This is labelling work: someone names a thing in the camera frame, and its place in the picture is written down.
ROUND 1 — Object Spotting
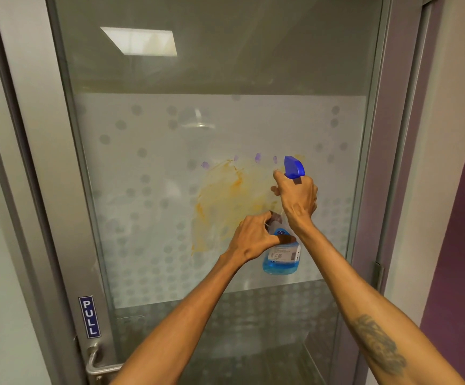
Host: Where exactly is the person's left hand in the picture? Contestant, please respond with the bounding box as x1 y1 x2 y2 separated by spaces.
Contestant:
224 211 298 264

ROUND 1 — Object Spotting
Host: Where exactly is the person's right hand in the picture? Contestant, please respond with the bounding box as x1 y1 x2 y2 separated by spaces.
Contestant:
270 169 319 234

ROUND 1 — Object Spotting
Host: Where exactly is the blue spray bottle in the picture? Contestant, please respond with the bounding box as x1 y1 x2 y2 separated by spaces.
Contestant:
262 155 306 276

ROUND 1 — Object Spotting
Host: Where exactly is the person's right forearm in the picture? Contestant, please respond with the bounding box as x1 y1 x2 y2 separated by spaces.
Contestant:
293 217 465 385

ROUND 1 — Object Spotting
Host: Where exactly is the person's left forearm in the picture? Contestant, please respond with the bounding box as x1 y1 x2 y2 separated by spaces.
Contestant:
110 248 246 385

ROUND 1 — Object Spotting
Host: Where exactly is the yellow smeared stain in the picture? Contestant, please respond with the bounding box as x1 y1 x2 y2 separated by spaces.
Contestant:
192 155 306 255

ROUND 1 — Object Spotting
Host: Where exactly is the grey door hinge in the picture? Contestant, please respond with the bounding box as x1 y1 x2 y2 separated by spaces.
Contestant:
372 261 385 292

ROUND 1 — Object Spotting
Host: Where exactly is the frosted dotted glass door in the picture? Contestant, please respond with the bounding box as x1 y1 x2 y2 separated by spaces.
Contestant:
0 0 395 385

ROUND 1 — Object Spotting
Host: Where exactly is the blue door sign sticker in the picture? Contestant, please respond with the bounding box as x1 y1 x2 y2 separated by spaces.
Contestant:
78 295 101 340

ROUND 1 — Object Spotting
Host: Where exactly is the grey metal door frame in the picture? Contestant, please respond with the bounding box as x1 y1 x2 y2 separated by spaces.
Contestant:
0 0 444 385

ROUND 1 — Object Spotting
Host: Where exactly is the silver door lever handle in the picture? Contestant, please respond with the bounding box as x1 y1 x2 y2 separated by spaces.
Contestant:
85 344 124 376

